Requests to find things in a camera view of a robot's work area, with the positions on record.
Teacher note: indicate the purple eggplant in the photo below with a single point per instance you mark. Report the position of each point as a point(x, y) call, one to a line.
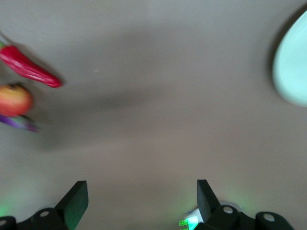
point(14, 122)

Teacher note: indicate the pale green round plate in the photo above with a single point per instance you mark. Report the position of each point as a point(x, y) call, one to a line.
point(295, 67)

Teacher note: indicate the red apple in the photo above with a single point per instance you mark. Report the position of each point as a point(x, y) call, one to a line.
point(14, 100)

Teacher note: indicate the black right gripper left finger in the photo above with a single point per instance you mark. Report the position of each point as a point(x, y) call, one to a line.
point(72, 206)

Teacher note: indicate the brown table mat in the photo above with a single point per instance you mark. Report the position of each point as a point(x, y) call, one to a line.
point(153, 72)

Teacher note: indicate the red chili pepper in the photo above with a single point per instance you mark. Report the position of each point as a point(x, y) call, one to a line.
point(24, 64)

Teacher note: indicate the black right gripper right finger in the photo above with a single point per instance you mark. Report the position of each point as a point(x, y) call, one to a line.
point(209, 208)

